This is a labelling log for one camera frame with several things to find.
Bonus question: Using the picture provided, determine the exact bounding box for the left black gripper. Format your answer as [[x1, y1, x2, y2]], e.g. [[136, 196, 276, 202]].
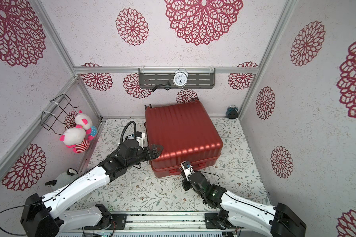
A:
[[128, 144, 165, 169]]

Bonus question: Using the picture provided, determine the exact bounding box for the red hard-shell suitcase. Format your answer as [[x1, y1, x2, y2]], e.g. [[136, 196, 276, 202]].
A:
[[144, 98, 223, 178]]

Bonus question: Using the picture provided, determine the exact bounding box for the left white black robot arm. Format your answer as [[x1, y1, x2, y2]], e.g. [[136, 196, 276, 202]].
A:
[[20, 139, 163, 237]]

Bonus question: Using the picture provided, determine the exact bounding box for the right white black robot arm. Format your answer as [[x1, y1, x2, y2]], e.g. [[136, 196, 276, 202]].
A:
[[181, 168, 307, 237]]

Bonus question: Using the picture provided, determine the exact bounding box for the floral patterned table mat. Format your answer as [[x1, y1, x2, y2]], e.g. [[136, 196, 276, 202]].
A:
[[72, 118, 270, 212]]

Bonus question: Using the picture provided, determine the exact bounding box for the upper white pink plush toy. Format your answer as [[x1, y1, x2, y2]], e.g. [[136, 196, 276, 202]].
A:
[[74, 110, 98, 139]]

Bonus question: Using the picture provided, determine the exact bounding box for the white pink plush toy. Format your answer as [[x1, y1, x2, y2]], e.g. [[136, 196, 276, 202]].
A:
[[59, 127, 90, 154], [74, 110, 98, 139]]

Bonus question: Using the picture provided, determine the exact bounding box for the white alarm clock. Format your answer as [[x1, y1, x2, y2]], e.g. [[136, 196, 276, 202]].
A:
[[173, 69, 188, 87]]

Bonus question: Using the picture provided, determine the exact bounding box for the lower white pink plush toy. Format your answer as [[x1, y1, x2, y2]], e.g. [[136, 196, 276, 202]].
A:
[[59, 127, 90, 154]]

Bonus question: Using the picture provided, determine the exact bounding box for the small teal black device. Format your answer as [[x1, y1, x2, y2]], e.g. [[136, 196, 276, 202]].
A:
[[225, 105, 239, 119]]

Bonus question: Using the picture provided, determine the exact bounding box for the grey husky plush toy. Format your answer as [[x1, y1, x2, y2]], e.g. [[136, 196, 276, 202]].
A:
[[45, 168, 80, 192]]

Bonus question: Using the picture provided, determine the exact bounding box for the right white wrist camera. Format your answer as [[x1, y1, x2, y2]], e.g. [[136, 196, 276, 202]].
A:
[[180, 161, 195, 181]]

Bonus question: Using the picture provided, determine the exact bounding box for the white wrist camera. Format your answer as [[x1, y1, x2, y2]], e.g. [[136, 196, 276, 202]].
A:
[[135, 131, 146, 147], [180, 161, 195, 181]]

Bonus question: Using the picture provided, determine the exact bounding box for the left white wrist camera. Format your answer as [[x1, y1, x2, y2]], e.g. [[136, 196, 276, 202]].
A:
[[135, 131, 146, 147]]

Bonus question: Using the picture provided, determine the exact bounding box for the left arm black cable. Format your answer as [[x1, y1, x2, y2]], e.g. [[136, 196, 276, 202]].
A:
[[0, 120, 137, 237]]

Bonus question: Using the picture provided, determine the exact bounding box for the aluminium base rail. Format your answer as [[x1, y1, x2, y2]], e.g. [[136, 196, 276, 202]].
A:
[[40, 210, 290, 237]]

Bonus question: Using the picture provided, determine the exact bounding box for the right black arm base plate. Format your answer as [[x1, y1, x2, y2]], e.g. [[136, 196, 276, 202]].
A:
[[204, 210, 238, 231]]

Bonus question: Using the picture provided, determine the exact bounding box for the black strap on shelf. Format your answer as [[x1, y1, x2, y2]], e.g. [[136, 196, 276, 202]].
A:
[[151, 79, 173, 93]]

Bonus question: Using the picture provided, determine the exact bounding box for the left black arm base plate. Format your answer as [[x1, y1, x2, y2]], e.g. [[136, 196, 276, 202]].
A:
[[84, 214, 127, 231]]

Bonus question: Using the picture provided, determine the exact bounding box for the grey metal wall shelf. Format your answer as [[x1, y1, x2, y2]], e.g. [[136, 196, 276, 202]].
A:
[[138, 68, 216, 92]]

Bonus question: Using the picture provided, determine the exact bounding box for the black wire wall basket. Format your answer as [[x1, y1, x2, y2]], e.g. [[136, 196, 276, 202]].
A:
[[40, 93, 78, 135]]

